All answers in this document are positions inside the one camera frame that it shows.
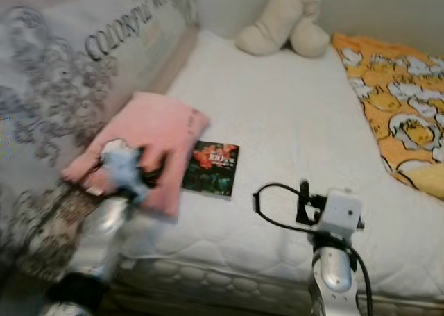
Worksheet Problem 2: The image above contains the beige plush toy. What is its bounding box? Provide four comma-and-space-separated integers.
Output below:
234, 0, 331, 58

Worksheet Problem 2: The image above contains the pink cloth garment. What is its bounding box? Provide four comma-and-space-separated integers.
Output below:
62, 92, 210, 219

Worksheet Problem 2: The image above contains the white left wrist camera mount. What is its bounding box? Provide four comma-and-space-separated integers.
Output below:
101, 146, 146, 199

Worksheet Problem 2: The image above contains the grey floral printed cushion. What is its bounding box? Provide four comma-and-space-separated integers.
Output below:
0, 0, 198, 261

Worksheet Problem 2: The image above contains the yellow cartoon egg print blanket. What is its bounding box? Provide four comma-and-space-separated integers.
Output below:
332, 31, 444, 202

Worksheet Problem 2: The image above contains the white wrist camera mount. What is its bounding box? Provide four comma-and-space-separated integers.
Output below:
101, 146, 146, 199
312, 190, 365, 235

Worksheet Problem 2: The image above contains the dark cover book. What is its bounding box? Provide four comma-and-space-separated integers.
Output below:
182, 140, 240, 199

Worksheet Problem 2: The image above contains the brown leopard print cloth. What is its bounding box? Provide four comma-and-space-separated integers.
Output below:
17, 184, 105, 282

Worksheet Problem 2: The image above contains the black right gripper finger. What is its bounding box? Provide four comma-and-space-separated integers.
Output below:
296, 180, 311, 226

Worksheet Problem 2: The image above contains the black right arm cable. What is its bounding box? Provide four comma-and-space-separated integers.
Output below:
253, 182, 375, 316

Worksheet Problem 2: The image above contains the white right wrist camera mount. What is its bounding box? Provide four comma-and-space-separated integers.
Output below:
312, 190, 365, 235

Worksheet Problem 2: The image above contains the white quilted mattress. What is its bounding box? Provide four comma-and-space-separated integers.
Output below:
111, 30, 444, 311

